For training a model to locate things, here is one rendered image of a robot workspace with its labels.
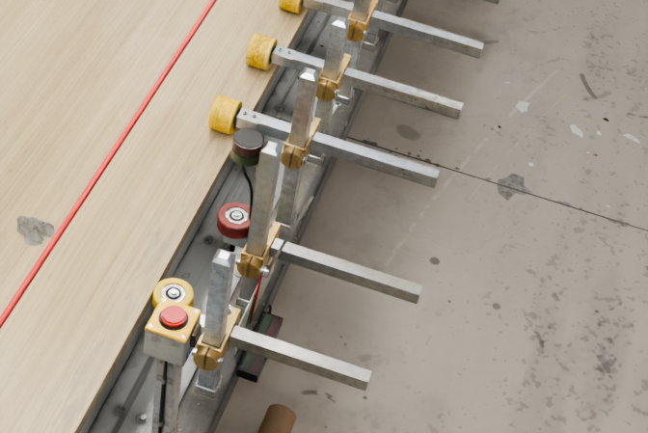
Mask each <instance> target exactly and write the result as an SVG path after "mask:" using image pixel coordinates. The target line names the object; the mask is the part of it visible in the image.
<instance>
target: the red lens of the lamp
mask: <svg viewBox="0 0 648 433"><path fill-rule="evenodd" d="M241 129H244V128H241ZM241 129H238V130H241ZM238 130H237V131H238ZM237 131H236V132H237ZM236 132H235V133H234V134H233V139H232V148H233V150H234V151H235V152H236V153H237V154H239V155H241V156H244V157H255V156H258V155H259V153H260V150H261V148H262V147H263V143H264V137H263V135H262V134H261V133H260V132H259V131H257V132H259V133H260V134H261V136H262V139H263V140H262V143H261V144H260V145H259V147H255V148H244V147H241V146H240V145H238V144H237V143H236V142H235V139H234V136H235V134H236Z"/></svg>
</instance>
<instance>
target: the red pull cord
mask: <svg viewBox="0 0 648 433"><path fill-rule="evenodd" d="M216 1H217V0H210V2H209V3H208V5H207V6H206V8H205V9H204V11H203V12H202V14H201V16H200V17H199V19H198V20H197V22H196V23H195V25H194V26H193V28H192V29H191V31H190V32H189V34H188V35H187V37H186V38H185V40H184V41H183V43H182V44H181V46H180V47H179V49H178V50H177V52H176V53H175V55H174V57H173V58H172V60H171V61H170V62H169V63H168V65H167V66H166V68H165V69H164V71H163V72H162V74H161V75H160V77H159V78H158V80H157V81H156V83H155V84H154V86H153V87H152V89H151V90H150V92H149V93H148V95H147V97H146V98H145V100H144V101H143V103H142V104H141V106H140V107H139V109H138V110H137V112H136V113H135V115H134V116H133V118H132V119H131V121H130V122H129V124H128V125H127V127H126V128H125V130H124V131H123V133H122V134H121V136H120V138H119V139H118V141H117V142H116V143H115V144H114V146H113V147H112V149H111V150H110V152H109V153H108V155H107V156H106V158H105V159H104V161H103V162H102V164H101V165H100V167H99V168H98V170H97V171H96V173H95V174H94V176H93V178H92V179H91V181H90V182H89V184H88V185H87V187H86V188H85V190H84V191H83V193H82V194H81V196H80V197H79V199H78V200H77V202H76V203H75V205H74V206H73V208H72V210H71V211H70V213H69V214H68V216H67V218H66V219H65V221H64V222H63V223H62V224H61V226H60V227H59V229H58V230H57V232H56V233H55V235H54V236H53V238H52V239H51V241H50V242H49V244H48V245H47V247H46V248H45V250H44V251H43V253H42V254H41V256H40V258H39V259H38V261H37V262H36V264H35V265H34V267H33V268H32V270H31V271H30V273H29V274H28V276H27V277H26V279H25V280H24V282H23V283H22V285H21V286H20V288H19V289H18V291H17V292H16V294H15V295H14V297H13V299H12V300H11V302H10V303H9V305H8V306H7V307H6V308H5V310H4V311H3V313H2V314H1V316H0V329H1V328H2V326H3V325H4V323H5V322H6V320H7V319H8V317H9V316H10V314H11V312H12V311H13V309H14V307H15V306H16V304H17V303H18V301H19V300H20V298H21V297H22V295H23V294H24V292H25V291H26V289H27V288H28V286H29V285H30V283H31V282H32V280H33V279H34V278H35V276H36V275H37V273H38V272H39V270H40V269H41V267H42V265H43V264H44V262H45V261H46V259H47V258H48V256H49V255H50V253H51V252H52V250H53V249H54V247H55V246H56V244H57V243H58V241H59V240H60V238H61V236H62V235H63V233H64V232H65V230H66V229H67V227H68V225H69V224H70V222H71V221H72V219H73V218H74V216H75V215H76V213H77V212H78V210H79V209H80V207H81V206H82V204H83V203H84V201H85V200H86V199H87V197H88V196H89V194H90V193H91V191H92V190H93V188H94V187H95V185H96V183H97V182H98V180H99V179H100V177H101V176H102V174H103V173H104V171H105V170H106V168H107V167H108V165H109V164H110V162H111V160H112V159H113V157H114V156H115V154H116V153H117V151H118V150H119V148H120V147H121V145H122V143H123V142H124V140H125V139H126V137H127V136H128V134H129V133H130V131H131V130H132V128H133V127H134V125H135V123H136V122H137V120H138V119H139V118H140V117H141V115H142V114H143V112H144V111H145V109H146V108H147V106H148V105H149V103H150V101H151V100H152V98H153V97H154V95H155V94H156V92H157V91H158V89H159V88H160V86H161V84H162V83H163V81H164V80H165V78H166V77H167V75H168V74H169V72H170V71H171V69H172V68H173V66H174V65H175V63H176V61H177V60H178V58H179V57H180V55H181V54H182V52H183V51H184V49H185V47H186V46H187V44H188V43H189V41H190V40H191V39H192V38H193V36H194V35H195V33H196V32H197V30H198V29H199V27H200V26H201V24H202V23H203V21H204V19H205V18H206V16H207V15H208V13H209V12H210V10H211V8H212V7H213V5H214V4H215V2H216Z"/></svg>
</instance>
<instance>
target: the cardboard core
mask: <svg viewBox="0 0 648 433"><path fill-rule="evenodd" d="M295 420H296V415H295V414H294V412H293V411H292V410H291V409H289V408H288V407H286V406H284V405H281V404H273V405H270V406H269V407H268V409H267V412H266V414H265V417H264V419H263V422H262V424H261V426H260V429H259V430H258V433H290V432H291V429H292V427H293V424H294V422H295Z"/></svg>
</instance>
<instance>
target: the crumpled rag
mask: <svg viewBox="0 0 648 433"><path fill-rule="evenodd" d="M16 220H17V228H16V229H17V231H20V232H21V233H23V234H24V238H25V239H24V240H25V242H26V243H27V245H31V246H32V245H34V244H35V245H40V244H43V240H44V238H45V237H46V236H47V237H48V236H50V237H52V236H54V234H55V231H54V226H53V225H52V224H50V223H49V222H47V221H40V220H39V219H38V218H37V217H35V216H33V217H26V216H24V215H22V214H20V215H19V216H18V217H17V218H16Z"/></svg>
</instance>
